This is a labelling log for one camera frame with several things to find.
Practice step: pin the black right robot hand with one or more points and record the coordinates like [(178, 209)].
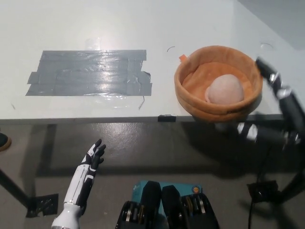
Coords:
[(293, 112)]

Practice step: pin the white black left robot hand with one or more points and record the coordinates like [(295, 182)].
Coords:
[(81, 179)]

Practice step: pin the pale pink plush dumpling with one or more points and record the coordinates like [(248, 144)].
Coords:
[(226, 89)]

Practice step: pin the robot torso black teal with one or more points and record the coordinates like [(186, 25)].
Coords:
[(171, 210)]

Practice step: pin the black floor tape patch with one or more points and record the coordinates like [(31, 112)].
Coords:
[(262, 190), (44, 205)]

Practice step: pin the dark shoe brown sole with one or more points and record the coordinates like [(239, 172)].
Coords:
[(3, 142)]

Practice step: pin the orange plush basket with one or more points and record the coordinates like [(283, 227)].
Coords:
[(190, 95)]

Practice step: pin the small black tape strip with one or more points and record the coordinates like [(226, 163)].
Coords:
[(166, 118)]

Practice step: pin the grey duct tape patch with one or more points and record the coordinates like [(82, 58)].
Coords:
[(78, 71)]

